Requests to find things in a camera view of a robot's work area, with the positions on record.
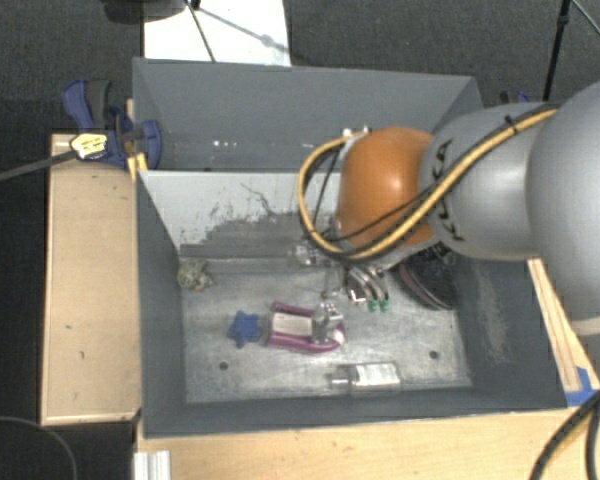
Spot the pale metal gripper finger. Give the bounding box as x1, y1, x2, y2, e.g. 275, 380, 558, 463
288, 242, 332, 269
310, 302, 345, 345

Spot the black round brush red-brown rim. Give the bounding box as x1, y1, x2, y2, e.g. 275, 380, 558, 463
398, 260, 460, 312

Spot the blue star-shaped toy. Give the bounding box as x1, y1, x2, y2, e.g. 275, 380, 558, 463
225, 309, 267, 350

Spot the green and beige toy animal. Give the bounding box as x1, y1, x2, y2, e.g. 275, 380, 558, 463
176, 258, 216, 292

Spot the grey metal bin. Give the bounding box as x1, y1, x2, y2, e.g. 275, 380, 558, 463
131, 56, 569, 440

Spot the pale wood board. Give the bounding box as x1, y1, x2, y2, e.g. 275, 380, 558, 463
39, 132, 144, 427

